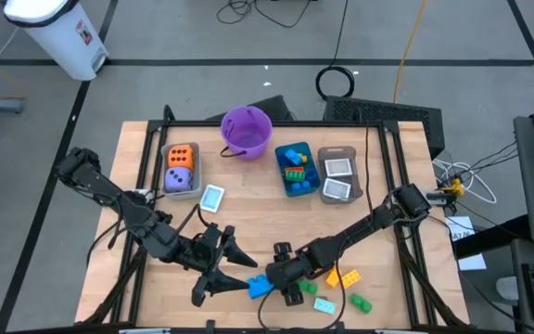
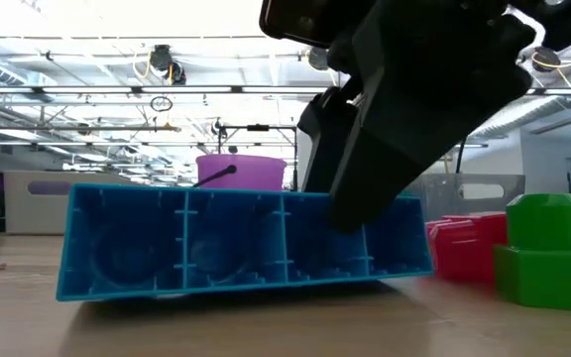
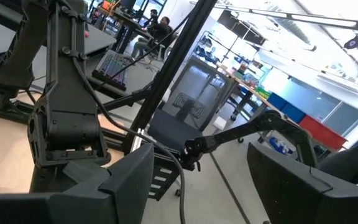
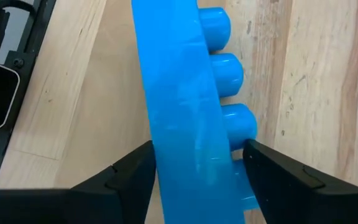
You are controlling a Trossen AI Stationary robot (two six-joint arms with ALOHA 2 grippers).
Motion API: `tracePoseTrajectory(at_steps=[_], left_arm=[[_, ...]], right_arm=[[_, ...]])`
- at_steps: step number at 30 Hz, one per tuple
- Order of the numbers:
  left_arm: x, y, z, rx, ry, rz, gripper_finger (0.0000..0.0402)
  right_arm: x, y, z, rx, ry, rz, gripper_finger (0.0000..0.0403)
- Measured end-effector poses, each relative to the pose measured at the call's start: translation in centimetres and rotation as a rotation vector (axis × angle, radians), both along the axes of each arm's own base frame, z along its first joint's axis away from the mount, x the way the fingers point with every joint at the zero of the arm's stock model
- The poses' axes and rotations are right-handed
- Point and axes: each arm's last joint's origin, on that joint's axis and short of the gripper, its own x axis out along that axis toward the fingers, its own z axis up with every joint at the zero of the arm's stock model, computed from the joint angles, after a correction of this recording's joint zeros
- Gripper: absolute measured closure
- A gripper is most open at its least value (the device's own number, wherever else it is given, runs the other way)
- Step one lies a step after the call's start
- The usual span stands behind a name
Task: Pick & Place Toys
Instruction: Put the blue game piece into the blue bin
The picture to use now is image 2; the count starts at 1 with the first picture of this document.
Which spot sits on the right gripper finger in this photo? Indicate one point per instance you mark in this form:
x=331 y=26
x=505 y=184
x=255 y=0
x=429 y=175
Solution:
x=375 y=183
x=325 y=144

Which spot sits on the large blue toy block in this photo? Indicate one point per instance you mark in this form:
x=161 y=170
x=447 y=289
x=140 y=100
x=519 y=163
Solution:
x=241 y=238

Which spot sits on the green rectangular toy block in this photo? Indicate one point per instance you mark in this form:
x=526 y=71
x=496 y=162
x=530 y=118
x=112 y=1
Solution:
x=548 y=273

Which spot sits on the smoky translucent plastic bin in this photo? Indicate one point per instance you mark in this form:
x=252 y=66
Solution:
x=439 y=198

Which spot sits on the purple pumpkin face bucket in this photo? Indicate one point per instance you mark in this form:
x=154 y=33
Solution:
x=256 y=173

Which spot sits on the small black ceiling reel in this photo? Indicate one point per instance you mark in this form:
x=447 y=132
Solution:
x=217 y=127

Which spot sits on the red toy block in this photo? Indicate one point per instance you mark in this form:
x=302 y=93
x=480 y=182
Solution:
x=464 y=248

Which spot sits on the long ceiling light bar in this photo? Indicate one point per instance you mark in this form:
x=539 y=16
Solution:
x=92 y=89

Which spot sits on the light grey plastic bin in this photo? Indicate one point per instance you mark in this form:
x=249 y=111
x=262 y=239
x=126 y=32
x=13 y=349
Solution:
x=18 y=213

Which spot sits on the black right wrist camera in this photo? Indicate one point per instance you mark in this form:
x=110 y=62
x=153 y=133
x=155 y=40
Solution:
x=305 y=20

